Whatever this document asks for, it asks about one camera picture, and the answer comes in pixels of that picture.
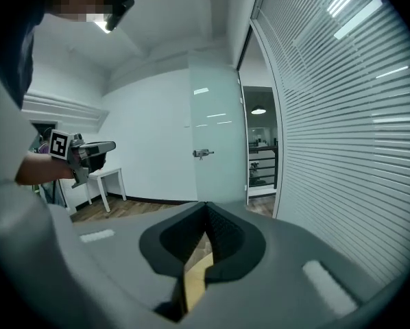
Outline person's left forearm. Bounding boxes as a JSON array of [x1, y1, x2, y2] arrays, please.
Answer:
[[15, 150, 74, 186]]

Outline black metal railing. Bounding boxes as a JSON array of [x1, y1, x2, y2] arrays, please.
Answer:
[[248, 145, 279, 191]]

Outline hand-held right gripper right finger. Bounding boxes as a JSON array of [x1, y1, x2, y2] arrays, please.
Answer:
[[186, 201, 393, 329]]

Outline white window blinds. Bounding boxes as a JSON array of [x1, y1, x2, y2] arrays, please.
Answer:
[[250, 0, 410, 287]]

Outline white table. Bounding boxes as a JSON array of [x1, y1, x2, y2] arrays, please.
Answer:
[[86, 167, 128, 213]]

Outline black head-worn camera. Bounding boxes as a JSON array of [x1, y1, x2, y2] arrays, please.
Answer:
[[105, 0, 136, 33]]

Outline person's white shirt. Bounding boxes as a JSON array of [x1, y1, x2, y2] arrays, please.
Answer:
[[0, 56, 72, 321]]

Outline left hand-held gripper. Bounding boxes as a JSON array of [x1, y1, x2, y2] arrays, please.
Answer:
[[48, 129, 117, 189]]

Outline frosted glass door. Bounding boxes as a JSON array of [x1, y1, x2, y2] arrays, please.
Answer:
[[186, 53, 250, 204]]

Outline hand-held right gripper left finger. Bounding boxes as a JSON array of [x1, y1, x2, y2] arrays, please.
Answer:
[[49, 201, 208, 326]]

